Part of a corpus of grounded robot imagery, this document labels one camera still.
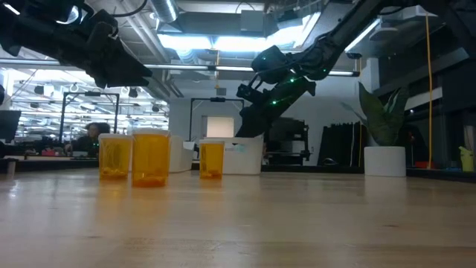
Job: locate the green artificial plant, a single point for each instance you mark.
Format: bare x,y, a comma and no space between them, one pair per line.
379,119

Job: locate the large orange pill bottle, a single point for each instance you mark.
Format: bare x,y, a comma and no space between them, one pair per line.
212,160
115,160
150,160

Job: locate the yellow-green spray bottle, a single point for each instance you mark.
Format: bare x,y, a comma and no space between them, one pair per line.
466,160

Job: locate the person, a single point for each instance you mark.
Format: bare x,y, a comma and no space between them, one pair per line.
91,143

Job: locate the black curtain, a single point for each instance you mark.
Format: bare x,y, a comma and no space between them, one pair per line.
338,145

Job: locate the white board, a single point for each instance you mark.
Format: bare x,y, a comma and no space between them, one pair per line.
220,127

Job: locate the white plant pot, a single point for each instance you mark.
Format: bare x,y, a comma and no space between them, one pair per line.
385,162

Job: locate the black equipment rack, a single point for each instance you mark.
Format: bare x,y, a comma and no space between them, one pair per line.
294,141

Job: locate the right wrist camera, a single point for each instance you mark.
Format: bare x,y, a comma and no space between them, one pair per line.
251,93

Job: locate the black stand frame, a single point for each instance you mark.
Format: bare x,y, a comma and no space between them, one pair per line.
89,94
217,99

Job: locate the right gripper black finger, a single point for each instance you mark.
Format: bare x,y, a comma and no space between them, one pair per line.
253,124

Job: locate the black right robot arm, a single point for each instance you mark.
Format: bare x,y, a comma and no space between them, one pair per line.
353,26

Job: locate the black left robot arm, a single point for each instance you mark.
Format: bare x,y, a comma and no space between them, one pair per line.
22,33

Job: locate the black monitor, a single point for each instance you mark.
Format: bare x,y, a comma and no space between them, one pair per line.
8,124

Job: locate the white plastic bin teal sticker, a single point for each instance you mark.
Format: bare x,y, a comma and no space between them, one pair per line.
243,160

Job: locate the silver ceiling duct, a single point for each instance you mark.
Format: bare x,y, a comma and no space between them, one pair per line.
165,9

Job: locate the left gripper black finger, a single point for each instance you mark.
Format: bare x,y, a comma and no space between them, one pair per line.
119,82
126,67

